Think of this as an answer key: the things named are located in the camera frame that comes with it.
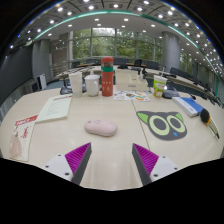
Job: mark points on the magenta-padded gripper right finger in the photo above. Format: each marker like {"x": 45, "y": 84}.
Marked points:
{"x": 163, "y": 165}

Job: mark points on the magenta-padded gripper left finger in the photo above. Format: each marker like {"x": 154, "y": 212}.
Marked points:
{"x": 59, "y": 165}

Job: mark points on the pink computer mouse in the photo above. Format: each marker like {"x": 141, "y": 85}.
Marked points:
{"x": 100, "y": 127}

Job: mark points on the cat face mouse pad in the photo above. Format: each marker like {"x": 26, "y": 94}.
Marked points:
{"x": 161, "y": 125}

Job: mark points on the red and white leaflet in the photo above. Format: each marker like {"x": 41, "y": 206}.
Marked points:
{"x": 23, "y": 136}

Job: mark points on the cream booklet with red header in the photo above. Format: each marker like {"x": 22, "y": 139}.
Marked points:
{"x": 55, "y": 108}

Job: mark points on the black yellow-banded handheld microphone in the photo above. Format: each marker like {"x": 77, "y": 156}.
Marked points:
{"x": 205, "y": 116}

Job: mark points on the blue and white book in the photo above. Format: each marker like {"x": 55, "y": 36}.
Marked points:
{"x": 188, "y": 106}

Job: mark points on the colourful sticker sheet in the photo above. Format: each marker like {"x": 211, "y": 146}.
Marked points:
{"x": 131, "y": 96}

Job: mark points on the green printed paper cup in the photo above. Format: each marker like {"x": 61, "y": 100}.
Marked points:
{"x": 159, "y": 86}

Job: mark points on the white standing panel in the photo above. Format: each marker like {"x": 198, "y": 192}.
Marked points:
{"x": 42, "y": 81}

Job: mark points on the white lidded mug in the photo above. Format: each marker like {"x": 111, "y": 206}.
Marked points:
{"x": 91, "y": 86}

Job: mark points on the cream cardboard box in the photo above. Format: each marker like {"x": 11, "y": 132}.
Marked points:
{"x": 130, "y": 81}

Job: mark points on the red green-banded thermos bottle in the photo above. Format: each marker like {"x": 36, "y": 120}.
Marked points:
{"x": 107, "y": 80}

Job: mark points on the dark office chairs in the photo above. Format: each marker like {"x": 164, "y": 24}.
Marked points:
{"x": 151, "y": 65}

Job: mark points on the ceiling lights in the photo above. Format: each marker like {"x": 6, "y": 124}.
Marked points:
{"x": 115, "y": 5}

